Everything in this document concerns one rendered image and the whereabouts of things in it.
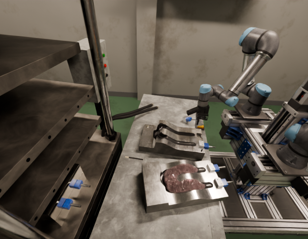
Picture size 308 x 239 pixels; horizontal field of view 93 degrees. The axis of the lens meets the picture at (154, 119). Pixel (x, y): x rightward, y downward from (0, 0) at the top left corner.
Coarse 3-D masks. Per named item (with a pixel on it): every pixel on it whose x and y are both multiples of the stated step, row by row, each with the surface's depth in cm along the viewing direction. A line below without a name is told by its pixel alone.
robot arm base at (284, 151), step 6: (288, 144) 87; (282, 150) 89; (288, 150) 86; (294, 150) 83; (282, 156) 88; (288, 156) 85; (294, 156) 83; (300, 156) 81; (306, 156) 80; (288, 162) 85; (294, 162) 84; (300, 162) 82; (306, 162) 82; (300, 168) 84
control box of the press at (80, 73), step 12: (84, 48) 93; (72, 60) 97; (84, 60) 96; (72, 72) 102; (84, 72) 101; (108, 72) 127; (96, 84) 109; (108, 84) 131; (96, 96) 113; (96, 108) 136
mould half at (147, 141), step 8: (160, 120) 127; (144, 128) 129; (152, 128) 129; (176, 128) 127; (184, 128) 128; (192, 128) 128; (144, 136) 121; (152, 136) 122; (176, 136) 120; (184, 136) 121; (192, 136) 120; (144, 144) 115; (152, 144) 115; (160, 144) 109; (168, 144) 109; (176, 144) 113; (152, 152) 116; (160, 152) 115; (168, 152) 113; (176, 152) 112; (184, 152) 111; (192, 152) 109; (200, 152) 108
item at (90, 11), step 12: (84, 0) 66; (84, 12) 69; (96, 24) 74; (96, 36) 76; (96, 48) 80; (96, 60) 83; (96, 72) 88; (108, 96) 102; (108, 108) 106; (108, 120) 112; (108, 132) 121
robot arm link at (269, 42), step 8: (272, 32) 84; (264, 40) 85; (272, 40) 83; (264, 48) 85; (272, 48) 84; (256, 56) 89; (264, 56) 86; (272, 56) 86; (248, 64) 92; (256, 64) 88; (248, 72) 91; (256, 72) 90; (240, 80) 93; (248, 80) 92; (232, 88) 96; (240, 88) 94; (224, 96) 99; (232, 96) 96; (232, 104) 97
